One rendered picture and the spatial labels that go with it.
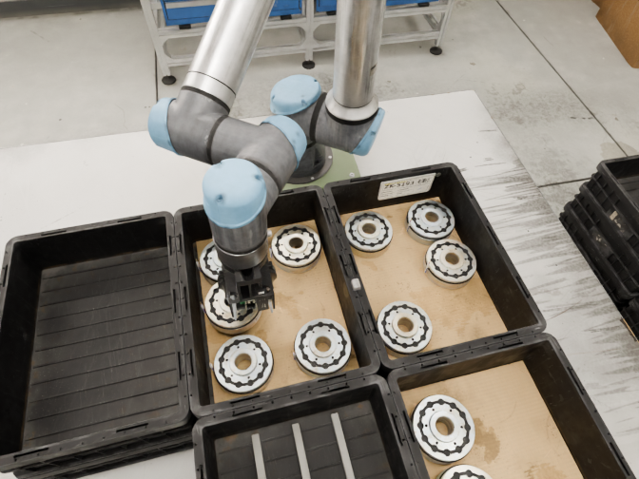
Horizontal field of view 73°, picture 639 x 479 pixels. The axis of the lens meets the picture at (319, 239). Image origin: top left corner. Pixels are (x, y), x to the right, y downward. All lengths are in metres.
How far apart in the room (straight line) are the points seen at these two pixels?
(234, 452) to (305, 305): 0.28
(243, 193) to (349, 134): 0.51
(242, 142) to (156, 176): 0.71
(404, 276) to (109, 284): 0.60
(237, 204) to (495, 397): 0.58
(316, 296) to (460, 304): 0.29
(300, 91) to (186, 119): 0.43
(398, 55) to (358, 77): 2.11
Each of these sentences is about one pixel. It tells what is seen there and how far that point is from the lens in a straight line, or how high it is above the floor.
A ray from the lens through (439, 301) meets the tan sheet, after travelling 0.91.
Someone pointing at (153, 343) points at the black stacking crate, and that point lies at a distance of 0.88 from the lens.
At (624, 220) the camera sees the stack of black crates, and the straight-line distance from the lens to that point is 1.68.
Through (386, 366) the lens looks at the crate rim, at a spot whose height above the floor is 0.93.
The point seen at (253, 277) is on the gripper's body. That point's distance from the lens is 0.62.
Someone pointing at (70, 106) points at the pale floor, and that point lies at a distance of 2.82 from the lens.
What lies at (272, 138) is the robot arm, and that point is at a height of 1.20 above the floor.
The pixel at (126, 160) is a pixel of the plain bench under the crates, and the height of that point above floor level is 0.70.
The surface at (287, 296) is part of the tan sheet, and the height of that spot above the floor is 0.83.
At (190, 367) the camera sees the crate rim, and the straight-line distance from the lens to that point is 0.73.
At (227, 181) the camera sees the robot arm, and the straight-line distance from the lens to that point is 0.52.
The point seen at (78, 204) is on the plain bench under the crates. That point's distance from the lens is 1.30.
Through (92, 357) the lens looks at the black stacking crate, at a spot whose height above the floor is 0.83.
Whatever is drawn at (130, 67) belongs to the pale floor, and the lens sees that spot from 2.99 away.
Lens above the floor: 1.61
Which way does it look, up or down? 56 degrees down
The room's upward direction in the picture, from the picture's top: 3 degrees clockwise
